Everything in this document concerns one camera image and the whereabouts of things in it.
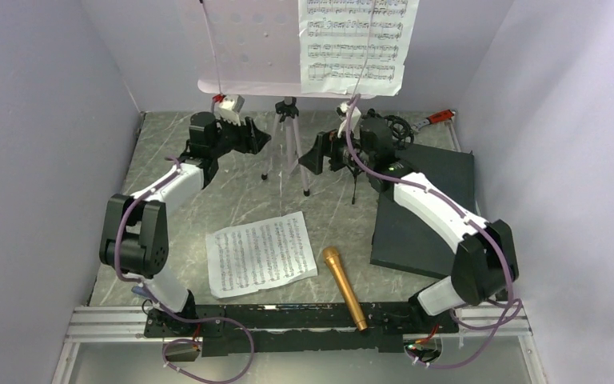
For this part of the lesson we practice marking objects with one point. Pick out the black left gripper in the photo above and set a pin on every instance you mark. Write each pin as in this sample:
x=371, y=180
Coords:
x=253, y=140

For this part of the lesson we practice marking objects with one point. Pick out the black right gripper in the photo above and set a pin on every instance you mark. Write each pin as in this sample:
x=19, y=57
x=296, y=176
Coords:
x=327, y=144

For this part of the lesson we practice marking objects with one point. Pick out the lilac perforated music stand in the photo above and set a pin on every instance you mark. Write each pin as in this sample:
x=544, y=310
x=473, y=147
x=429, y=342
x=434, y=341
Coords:
x=255, y=48

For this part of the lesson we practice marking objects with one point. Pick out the sheet music page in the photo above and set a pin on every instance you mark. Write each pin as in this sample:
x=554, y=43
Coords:
x=350, y=47
x=259, y=256

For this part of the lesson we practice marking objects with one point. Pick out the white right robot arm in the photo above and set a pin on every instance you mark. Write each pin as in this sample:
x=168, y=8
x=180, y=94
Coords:
x=484, y=259

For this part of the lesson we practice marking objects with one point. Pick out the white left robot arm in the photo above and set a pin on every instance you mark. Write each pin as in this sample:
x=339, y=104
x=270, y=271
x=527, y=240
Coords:
x=135, y=233

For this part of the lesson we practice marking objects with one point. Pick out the gold microphone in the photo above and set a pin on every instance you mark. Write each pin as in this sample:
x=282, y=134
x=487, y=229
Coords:
x=333, y=261

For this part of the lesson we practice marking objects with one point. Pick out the dark rectangular equipment case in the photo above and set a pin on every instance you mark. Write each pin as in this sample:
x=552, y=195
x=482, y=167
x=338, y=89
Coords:
x=411, y=226

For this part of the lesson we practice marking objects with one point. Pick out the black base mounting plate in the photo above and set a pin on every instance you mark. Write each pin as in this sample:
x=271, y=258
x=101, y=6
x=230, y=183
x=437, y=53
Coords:
x=301, y=327

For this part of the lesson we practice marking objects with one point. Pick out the blue marker pen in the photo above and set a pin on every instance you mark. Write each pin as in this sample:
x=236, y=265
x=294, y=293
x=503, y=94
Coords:
x=139, y=291

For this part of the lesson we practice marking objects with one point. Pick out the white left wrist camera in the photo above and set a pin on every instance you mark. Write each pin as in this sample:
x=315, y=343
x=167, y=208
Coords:
x=227, y=107

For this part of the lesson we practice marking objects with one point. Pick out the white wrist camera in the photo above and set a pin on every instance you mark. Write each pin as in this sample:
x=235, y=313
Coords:
x=227, y=107
x=350, y=116

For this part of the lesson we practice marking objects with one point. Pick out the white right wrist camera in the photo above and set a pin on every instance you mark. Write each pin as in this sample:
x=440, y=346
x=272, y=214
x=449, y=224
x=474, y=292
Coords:
x=350, y=116

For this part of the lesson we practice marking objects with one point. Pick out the black microphone shock-mount stand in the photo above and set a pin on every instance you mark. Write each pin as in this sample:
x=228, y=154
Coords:
x=397, y=130

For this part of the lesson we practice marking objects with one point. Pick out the red-handled adjustable wrench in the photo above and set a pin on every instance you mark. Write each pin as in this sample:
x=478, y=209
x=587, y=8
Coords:
x=441, y=116

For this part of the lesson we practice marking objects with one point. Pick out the aluminium frame rails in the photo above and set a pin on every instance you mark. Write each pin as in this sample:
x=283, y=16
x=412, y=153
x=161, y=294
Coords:
x=105, y=342

